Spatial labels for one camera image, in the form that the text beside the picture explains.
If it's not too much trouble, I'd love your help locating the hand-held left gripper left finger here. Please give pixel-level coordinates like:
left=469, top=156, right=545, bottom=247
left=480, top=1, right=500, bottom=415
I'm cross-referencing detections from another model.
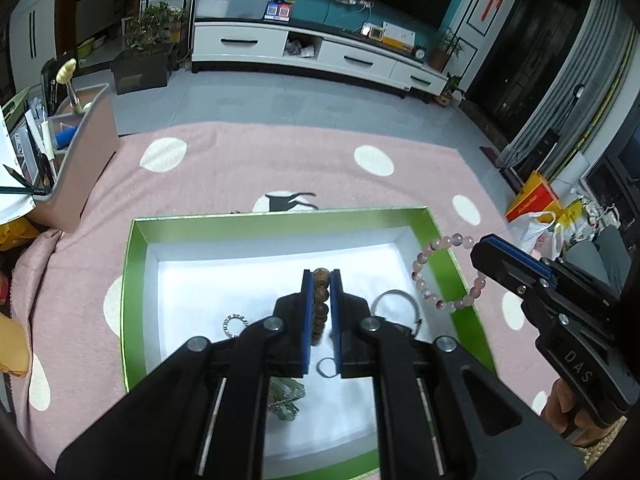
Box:
left=55, top=269, right=313, bottom=480

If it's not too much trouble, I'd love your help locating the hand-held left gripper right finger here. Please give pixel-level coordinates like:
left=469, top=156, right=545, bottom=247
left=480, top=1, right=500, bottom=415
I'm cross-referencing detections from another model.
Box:
left=330, top=269, right=588, bottom=480

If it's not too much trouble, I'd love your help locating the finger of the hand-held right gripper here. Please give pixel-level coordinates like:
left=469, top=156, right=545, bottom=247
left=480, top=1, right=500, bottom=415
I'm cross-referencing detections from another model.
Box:
left=481, top=233, right=563, bottom=281
left=470, top=242, right=543, bottom=311

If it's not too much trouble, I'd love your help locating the brown bead bracelet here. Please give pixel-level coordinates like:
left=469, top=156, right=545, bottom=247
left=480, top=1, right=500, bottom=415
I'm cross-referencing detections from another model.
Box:
left=311, top=267, right=332, bottom=348

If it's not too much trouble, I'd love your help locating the pink bead bracelet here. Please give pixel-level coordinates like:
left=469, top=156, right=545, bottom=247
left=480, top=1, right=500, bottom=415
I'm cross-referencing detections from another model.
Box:
left=411, top=233, right=488, bottom=313

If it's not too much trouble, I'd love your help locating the green cardboard box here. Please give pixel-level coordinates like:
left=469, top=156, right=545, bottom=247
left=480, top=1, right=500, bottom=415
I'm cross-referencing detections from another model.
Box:
left=121, top=205, right=498, bottom=480

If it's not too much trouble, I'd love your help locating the person's right forearm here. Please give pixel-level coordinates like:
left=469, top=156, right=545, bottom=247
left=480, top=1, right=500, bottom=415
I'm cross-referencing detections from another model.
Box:
left=565, top=425, right=626, bottom=471

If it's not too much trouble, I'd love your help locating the person's right hand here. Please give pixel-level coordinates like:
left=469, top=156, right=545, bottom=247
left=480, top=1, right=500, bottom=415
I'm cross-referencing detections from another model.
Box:
left=542, top=380, right=599, bottom=438

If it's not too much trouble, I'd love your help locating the white plastic bag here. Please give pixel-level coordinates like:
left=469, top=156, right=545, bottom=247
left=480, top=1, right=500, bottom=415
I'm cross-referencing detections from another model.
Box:
left=510, top=210, right=568, bottom=261

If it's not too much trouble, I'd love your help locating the orange yellow box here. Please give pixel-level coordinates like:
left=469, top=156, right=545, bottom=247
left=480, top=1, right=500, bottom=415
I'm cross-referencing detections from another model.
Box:
left=505, top=170, right=561, bottom=223

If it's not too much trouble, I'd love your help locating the silver bangle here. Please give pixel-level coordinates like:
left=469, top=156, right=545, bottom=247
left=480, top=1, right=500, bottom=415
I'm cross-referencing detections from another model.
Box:
left=371, top=289, right=423, bottom=333

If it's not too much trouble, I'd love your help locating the person's grey trouser leg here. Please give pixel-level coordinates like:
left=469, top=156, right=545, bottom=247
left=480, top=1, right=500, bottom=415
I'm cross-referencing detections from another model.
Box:
left=565, top=225, right=633, bottom=301

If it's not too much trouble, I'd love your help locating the pink dotted blanket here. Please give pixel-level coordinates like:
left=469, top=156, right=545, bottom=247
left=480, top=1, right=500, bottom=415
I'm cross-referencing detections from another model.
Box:
left=10, top=120, right=551, bottom=480

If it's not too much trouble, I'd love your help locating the small potted floor plant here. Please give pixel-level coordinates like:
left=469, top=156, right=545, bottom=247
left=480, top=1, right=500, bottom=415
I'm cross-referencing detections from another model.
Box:
left=434, top=75, right=466, bottom=108

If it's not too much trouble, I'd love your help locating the grey striped curtain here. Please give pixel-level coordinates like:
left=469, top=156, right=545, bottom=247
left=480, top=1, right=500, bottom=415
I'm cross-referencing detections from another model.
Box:
left=500, top=0, right=640, bottom=181

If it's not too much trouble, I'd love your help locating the dark double door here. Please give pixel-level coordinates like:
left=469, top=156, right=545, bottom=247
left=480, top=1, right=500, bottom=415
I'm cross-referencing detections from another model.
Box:
left=462, top=0, right=601, bottom=143

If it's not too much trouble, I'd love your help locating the potted plant in brown pot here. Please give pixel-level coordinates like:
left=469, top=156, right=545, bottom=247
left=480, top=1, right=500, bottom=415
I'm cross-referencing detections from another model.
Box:
left=427, top=27, right=466, bottom=72

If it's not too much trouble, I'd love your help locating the white flat box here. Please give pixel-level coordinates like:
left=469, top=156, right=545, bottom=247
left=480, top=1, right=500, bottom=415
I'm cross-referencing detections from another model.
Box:
left=382, top=21, right=417, bottom=51

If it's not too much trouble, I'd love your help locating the pink desk organizer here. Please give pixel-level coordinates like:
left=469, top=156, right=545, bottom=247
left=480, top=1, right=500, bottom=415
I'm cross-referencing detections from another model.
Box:
left=30, top=82, right=122, bottom=233

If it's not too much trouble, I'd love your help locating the white television cabinet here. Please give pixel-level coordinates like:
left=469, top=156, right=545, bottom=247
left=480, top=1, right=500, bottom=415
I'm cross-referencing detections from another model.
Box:
left=191, top=19, right=449, bottom=106

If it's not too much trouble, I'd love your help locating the potted plant in dark planter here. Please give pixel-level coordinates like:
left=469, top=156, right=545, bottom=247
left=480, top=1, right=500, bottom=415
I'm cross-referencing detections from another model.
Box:
left=111, top=2, right=188, bottom=96

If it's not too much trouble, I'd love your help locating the white paper sheet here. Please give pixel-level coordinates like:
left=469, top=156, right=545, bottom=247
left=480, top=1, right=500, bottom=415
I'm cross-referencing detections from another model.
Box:
left=0, top=102, right=36, bottom=223

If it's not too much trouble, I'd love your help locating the dark pencil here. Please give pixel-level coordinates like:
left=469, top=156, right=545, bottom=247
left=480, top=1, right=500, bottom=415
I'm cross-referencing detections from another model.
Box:
left=2, top=164, right=38, bottom=192

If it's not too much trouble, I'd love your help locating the clear plastic storage bin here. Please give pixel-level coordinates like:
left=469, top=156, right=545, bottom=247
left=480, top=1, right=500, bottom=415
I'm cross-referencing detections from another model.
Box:
left=193, top=0, right=276, bottom=22

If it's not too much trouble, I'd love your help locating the cream back scratcher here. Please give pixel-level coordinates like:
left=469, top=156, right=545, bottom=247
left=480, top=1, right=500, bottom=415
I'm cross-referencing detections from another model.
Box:
left=56, top=58, right=85, bottom=111

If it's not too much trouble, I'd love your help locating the green plastic basin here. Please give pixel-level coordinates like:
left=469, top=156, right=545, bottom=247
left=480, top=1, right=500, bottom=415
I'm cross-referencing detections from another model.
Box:
left=77, top=35, right=107, bottom=58

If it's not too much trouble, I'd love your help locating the small beaded ring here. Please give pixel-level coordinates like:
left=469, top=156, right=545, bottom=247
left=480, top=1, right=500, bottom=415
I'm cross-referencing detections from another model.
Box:
left=223, top=313, right=249, bottom=339

